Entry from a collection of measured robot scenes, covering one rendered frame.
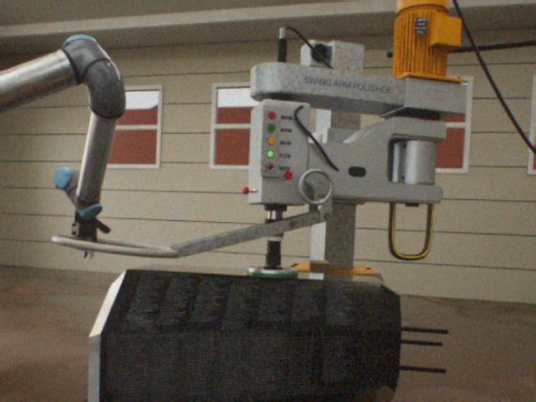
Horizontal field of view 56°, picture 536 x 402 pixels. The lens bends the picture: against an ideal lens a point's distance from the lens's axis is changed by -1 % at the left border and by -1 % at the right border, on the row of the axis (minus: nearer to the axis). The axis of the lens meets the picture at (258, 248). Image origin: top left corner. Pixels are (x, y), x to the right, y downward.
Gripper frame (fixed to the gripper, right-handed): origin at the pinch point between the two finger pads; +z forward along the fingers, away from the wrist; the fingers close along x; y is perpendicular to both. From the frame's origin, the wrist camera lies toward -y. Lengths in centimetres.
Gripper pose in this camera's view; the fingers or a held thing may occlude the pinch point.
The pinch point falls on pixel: (89, 256)
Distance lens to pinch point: 228.1
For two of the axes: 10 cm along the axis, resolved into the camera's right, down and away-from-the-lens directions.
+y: -7.1, -0.4, -7.0
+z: -1.0, 9.9, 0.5
